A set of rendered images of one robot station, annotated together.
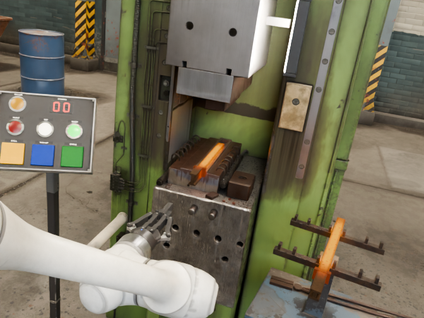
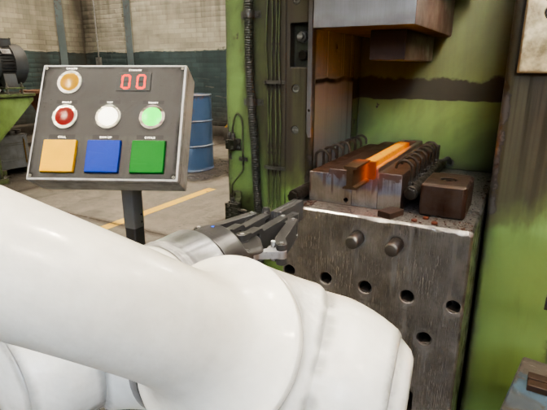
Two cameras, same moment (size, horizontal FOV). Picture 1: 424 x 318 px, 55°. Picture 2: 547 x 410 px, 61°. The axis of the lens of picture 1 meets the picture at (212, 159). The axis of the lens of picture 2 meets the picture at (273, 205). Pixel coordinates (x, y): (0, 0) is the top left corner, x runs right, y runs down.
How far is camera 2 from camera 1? 0.62 m
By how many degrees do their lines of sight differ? 16
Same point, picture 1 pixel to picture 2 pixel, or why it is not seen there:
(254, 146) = (463, 151)
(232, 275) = (440, 371)
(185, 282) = (275, 325)
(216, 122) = (393, 119)
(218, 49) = not seen: outside the picture
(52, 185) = (132, 215)
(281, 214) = (532, 252)
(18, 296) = not seen: hidden behind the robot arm
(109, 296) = (42, 372)
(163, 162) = (304, 175)
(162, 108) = (298, 80)
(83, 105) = (167, 76)
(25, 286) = not seen: hidden behind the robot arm
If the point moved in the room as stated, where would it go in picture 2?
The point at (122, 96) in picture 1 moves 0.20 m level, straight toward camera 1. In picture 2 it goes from (236, 73) to (225, 75)
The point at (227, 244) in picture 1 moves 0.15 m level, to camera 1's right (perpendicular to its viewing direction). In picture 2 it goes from (426, 307) to (512, 318)
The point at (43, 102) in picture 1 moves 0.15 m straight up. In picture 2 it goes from (107, 76) to (99, 6)
